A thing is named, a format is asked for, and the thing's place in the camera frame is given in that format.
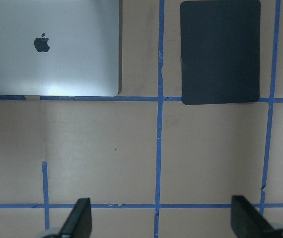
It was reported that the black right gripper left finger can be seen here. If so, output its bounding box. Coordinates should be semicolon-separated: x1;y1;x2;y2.
58;198;92;238

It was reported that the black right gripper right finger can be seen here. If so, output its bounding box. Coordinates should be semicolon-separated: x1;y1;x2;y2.
230;195;282;238

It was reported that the black mousepad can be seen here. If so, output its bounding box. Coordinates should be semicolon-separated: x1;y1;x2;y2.
180;0;261;105

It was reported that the silver closed laptop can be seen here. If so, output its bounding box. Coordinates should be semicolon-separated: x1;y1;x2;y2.
0;0;120;96

